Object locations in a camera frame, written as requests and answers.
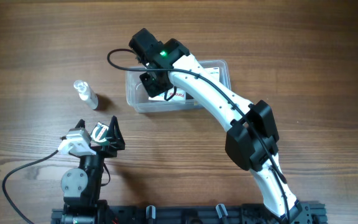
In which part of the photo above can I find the green white round tin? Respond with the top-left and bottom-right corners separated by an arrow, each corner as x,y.
91,122 -> 109,145

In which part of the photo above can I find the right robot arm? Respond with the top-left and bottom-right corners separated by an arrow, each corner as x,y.
129,28 -> 300,223

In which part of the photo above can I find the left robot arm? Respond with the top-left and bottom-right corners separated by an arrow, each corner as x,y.
51,116 -> 126,224

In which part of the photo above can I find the black left camera cable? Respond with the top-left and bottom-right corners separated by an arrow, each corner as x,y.
1,149 -> 60,224

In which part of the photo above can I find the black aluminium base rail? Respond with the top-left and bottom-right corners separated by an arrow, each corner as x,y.
50,202 -> 328,224

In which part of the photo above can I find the white red Panadol box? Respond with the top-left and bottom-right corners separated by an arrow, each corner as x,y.
149,88 -> 186,101

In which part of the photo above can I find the white medicine box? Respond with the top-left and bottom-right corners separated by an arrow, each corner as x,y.
205,67 -> 220,82

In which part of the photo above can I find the black camera cable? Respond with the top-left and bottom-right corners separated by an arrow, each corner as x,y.
1,149 -> 60,224
106,48 -> 291,223

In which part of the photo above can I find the small clear spray bottle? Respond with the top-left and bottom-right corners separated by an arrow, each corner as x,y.
73,80 -> 98,110

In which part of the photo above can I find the clear plastic container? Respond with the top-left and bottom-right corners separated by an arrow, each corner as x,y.
126,60 -> 231,113

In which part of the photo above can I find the black right camera cable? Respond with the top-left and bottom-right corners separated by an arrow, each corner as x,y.
106,48 -> 291,223

